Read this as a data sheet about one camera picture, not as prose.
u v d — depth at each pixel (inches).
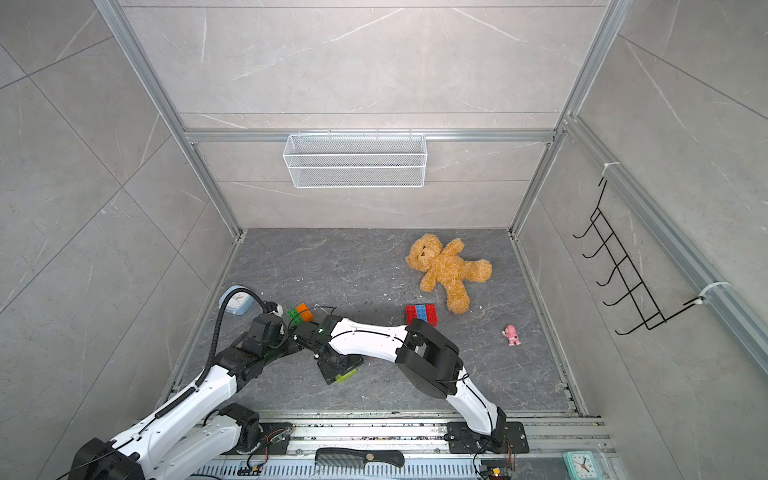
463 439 29.2
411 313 36.4
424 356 22.2
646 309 24.2
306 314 37.4
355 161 39.5
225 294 38.5
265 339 25.2
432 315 36.4
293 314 37.1
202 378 20.8
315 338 24.4
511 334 35.4
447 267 38.8
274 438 28.2
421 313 36.5
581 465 27.0
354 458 28.1
